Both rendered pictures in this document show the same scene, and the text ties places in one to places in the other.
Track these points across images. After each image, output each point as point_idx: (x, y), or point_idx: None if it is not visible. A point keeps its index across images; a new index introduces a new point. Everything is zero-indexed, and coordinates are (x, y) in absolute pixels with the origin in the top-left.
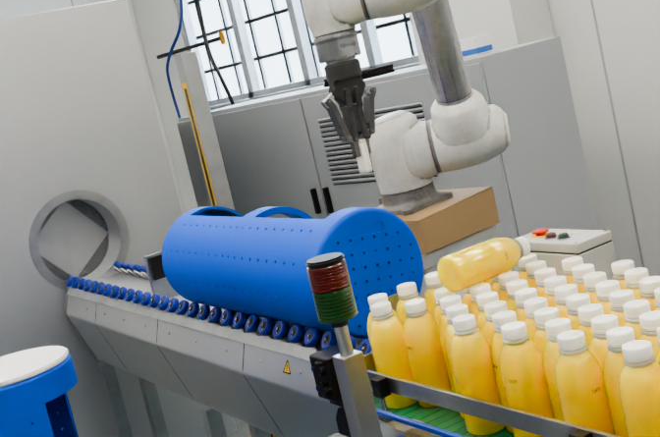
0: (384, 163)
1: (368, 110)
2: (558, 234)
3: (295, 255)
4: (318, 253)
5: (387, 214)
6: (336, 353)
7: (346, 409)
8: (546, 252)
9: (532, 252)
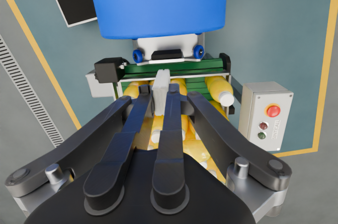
0: None
1: (206, 145)
2: (273, 122)
3: None
4: (104, 37)
5: (198, 32)
6: (106, 79)
7: None
8: (248, 124)
9: (250, 113)
